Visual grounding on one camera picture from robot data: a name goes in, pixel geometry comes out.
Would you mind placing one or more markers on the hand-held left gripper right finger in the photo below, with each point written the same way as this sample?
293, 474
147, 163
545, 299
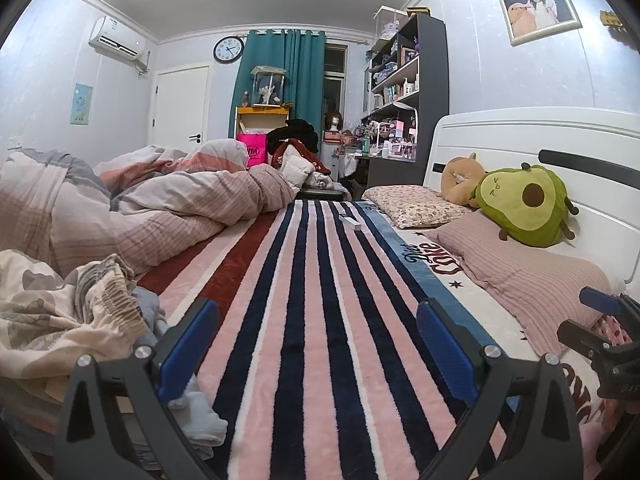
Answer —
447, 355

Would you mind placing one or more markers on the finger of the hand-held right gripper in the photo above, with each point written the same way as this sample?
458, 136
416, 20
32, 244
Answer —
587, 342
597, 298

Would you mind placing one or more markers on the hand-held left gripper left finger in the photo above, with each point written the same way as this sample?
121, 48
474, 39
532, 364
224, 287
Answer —
187, 350

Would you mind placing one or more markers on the bear print pants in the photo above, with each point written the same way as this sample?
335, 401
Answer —
50, 320

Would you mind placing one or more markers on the pink ribbed pillow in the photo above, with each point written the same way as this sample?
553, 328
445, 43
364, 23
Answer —
525, 275

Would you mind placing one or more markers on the green avocado plush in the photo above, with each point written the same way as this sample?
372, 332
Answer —
520, 210

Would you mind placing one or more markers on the striped plush blanket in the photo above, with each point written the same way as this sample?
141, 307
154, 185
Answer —
320, 310

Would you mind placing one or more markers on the pink striped duvet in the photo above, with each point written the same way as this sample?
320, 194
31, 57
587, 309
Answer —
150, 210

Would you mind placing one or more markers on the floral pillow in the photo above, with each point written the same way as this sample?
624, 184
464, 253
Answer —
415, 205

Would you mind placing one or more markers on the small white box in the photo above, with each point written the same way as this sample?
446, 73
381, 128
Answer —
350, 222

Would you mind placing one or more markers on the brown plush toy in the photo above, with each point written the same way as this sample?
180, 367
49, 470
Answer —
457, 180

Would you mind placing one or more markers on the white headboard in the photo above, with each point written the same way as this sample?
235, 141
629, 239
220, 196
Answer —
500, 135

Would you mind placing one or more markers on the dark chair seat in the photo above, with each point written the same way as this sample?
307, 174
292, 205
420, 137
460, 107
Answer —
322, 195

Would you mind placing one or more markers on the pink shopping bag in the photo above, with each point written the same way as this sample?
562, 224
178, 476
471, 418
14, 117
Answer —
252, 152

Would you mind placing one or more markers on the white puffy jacket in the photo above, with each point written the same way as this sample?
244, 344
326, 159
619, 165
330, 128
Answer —
297, 170

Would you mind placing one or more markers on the row of desk cosmetics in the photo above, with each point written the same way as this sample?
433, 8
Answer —
390, 140

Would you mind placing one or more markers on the red garment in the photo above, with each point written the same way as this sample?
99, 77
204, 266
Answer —
320, 162

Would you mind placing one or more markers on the white door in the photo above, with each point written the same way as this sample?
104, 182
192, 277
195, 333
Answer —
175, 110

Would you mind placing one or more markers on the yellow shelf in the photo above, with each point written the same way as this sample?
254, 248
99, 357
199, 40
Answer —
262, 111

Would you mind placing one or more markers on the wig mannequin head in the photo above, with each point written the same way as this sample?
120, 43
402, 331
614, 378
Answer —
334, 125

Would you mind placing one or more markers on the dark grey bookshelf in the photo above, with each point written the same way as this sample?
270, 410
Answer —
432, 85

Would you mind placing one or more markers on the glass display case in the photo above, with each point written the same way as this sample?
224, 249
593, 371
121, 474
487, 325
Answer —
268, 87

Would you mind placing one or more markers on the teal curtain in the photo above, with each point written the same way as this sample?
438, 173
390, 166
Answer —
300, 80

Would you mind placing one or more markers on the window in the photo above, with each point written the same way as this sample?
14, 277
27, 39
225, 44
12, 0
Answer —
335, 80

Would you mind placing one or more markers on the white air conditioner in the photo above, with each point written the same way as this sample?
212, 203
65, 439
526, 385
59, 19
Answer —
117, 40

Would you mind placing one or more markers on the clear storage box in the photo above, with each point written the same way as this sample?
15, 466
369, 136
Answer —
390, 22

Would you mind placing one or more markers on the yellowish box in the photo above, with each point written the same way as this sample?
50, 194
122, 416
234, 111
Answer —
418, 12

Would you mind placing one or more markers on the small blue wall poster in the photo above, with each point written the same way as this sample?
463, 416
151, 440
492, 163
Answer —
81, 104

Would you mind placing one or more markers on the white wall socket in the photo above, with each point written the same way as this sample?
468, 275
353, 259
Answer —
15, 142

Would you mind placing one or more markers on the yellow wall hook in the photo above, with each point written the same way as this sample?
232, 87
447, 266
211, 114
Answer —
611, 18

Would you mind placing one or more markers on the framed wall picture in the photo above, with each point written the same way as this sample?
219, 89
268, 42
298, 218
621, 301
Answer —
540, 7

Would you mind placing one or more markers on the round wall clock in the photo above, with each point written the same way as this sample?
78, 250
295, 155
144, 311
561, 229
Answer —
228, 50

